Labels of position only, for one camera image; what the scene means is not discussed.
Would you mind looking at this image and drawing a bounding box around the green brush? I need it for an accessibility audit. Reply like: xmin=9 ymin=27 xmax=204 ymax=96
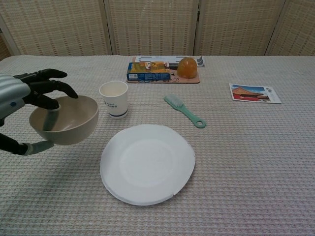
xmin=163 ymin=95 xmax=207 ymax=129

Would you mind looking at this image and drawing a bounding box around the pink mat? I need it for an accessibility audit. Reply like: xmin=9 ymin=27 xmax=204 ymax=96
xmin=126 ymin=56 xmax=201 ymax=85

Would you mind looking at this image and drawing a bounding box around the white paper plate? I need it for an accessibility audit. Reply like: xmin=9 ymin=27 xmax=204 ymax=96
xmin=99 ymin=124 xmax=197 ymax=206

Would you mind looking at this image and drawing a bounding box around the beige bowl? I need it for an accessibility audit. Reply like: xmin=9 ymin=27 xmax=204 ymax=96
xmin=29 ymin=95 xmax=99 ymax=146

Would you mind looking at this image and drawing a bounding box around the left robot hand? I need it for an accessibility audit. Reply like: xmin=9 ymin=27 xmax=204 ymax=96
xmin=0 ymin=68 xmax=79 ymax=156

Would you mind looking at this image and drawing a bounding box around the woven beige tablecloth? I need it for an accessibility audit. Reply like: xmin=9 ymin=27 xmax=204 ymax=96
xmin=0 ymin=55 xmax=315 ymax=236

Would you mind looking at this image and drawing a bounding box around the blue snack box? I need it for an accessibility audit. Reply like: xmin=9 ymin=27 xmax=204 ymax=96
xmin=126 ymin=61 xmax=171 ymax=82

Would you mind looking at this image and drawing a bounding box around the palace picture postcard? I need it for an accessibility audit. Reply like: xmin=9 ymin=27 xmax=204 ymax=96
xmin=229 ymin=83 xmax=282 ymax=104

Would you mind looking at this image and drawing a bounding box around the orange jelly cup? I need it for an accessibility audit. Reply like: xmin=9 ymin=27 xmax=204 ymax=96
xmin=176 ymin=57 xmax=198 ymax=80

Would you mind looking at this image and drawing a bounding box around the white paper cup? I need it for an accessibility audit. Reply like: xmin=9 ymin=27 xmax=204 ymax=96
xmin=99 ymin=81 xmax=129 ymax=119

